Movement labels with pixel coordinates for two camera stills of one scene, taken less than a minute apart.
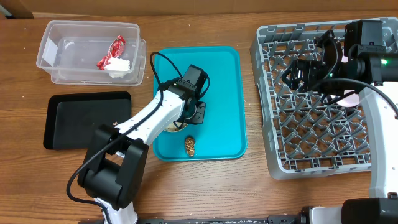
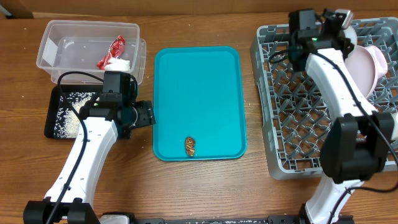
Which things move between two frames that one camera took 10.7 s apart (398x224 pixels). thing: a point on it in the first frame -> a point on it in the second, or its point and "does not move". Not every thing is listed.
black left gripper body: (197, 116) -> (140, 115)
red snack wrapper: (115, 50) does not move
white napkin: (117, 68) does not move
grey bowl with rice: (172, 128) -> (349, 32)
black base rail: (271, 219) does not move
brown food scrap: (190, 145) does not move
